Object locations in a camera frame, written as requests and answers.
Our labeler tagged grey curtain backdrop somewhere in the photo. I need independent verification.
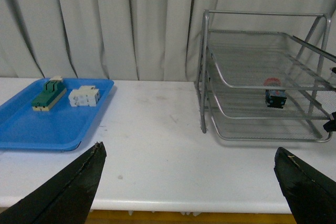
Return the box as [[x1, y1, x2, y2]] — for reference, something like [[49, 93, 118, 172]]
[[1, 0, 335, 81]]

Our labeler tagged green and beige switch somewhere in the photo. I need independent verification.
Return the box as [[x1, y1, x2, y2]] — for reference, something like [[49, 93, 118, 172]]
[[31, 76, 67, 111]]

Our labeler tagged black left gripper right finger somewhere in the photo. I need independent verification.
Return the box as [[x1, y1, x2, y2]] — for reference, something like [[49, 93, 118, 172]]
[[274, 147, 335, 223]]

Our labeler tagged blue plastic tray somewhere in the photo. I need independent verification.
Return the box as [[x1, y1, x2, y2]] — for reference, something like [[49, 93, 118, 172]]
[[1, 78, 114, 151]]

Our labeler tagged white circuit breaker block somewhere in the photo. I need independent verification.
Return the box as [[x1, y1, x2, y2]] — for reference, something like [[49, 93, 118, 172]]
[[68, 86, 100, 107]]

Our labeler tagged red emergency stop button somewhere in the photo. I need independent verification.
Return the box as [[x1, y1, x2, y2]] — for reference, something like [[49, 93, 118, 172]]
[[264, 77, 287, 109]]

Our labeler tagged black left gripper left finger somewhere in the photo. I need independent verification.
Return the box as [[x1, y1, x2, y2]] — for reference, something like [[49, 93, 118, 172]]
[[1, 142, 107, 223]]

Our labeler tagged silver mesh rack frame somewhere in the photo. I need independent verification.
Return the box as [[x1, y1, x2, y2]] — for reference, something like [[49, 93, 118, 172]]
[[195, 9, 335, 133]]

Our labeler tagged silver mesh tray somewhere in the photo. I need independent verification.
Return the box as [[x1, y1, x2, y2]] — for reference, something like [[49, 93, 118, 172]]
[[208, 70, 330, 120], [207, 29, 335, 91], [210, 108, 332, 142]]

